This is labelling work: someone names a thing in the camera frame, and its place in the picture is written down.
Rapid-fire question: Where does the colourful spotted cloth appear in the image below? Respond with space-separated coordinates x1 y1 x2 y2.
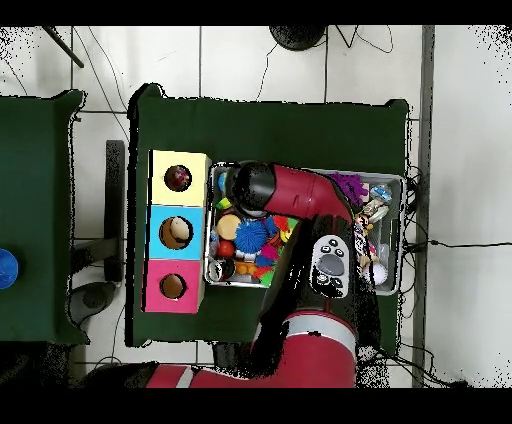
164 164 192 192

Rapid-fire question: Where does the wooden box with three holes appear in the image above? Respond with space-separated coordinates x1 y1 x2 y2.
141 149 212 314

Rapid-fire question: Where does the shallow clear mesh bin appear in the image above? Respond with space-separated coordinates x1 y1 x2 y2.
203 161 405 297

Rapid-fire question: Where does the blue spiky rubber ball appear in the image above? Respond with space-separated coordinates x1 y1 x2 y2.
234 218 270 255

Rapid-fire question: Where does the toy hamburger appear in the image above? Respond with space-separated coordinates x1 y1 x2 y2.
216 213 242 241

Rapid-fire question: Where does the black and red soda can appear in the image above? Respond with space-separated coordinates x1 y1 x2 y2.
207 258 236 282

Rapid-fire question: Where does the purple spiky rubber toy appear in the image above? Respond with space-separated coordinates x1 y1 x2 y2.
329 171 369 209

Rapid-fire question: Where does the doll in spotted dress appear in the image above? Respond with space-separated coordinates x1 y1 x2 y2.
353 213 380 269

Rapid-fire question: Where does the white baseball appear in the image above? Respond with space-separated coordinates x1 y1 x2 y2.
363 263 388 286

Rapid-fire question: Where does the black upright panel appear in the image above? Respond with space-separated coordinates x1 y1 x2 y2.
104 139 126 283

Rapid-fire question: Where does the round black stand base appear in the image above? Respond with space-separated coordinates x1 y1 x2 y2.
268 25 327 52

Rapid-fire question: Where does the grey round floor base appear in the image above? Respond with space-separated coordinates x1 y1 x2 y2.
67 281 118 326

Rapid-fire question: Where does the black rod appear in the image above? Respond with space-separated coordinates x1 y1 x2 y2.
41 25 85 69

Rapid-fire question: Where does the blue round object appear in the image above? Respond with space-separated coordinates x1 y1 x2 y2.
0 247 20 290

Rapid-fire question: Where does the thin black cable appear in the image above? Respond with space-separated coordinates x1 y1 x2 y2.
427 238 512 248

